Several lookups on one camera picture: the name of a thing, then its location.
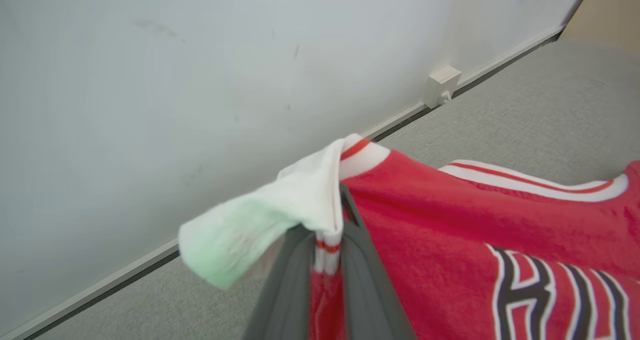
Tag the red white Bulls jersey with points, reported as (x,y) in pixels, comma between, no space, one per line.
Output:
(450,230)

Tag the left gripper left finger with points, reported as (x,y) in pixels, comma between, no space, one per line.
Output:
(285,290)

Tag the white wall outlet box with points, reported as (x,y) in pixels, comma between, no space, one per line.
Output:
(440,82)

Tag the beige wooden panel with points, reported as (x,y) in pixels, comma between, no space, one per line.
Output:
(610,9)

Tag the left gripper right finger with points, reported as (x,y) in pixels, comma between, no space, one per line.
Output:
(367,290)

